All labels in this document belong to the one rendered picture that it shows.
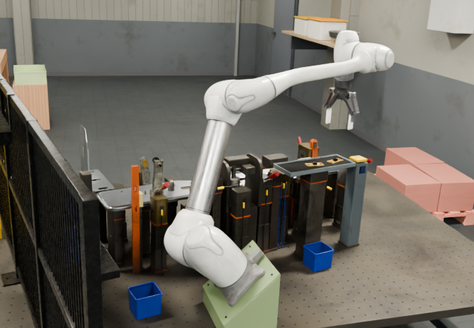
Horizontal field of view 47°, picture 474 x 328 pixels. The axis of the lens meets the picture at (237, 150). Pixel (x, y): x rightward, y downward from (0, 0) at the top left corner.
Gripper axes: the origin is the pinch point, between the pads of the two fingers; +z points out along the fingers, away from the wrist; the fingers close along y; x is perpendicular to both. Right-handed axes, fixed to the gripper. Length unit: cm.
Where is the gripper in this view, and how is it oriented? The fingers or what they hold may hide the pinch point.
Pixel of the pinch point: (338, 123)
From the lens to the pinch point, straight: 252.5
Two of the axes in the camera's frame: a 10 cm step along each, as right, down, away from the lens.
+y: -6.8, -2.5, 6.9
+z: -0.4, 9.5, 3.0
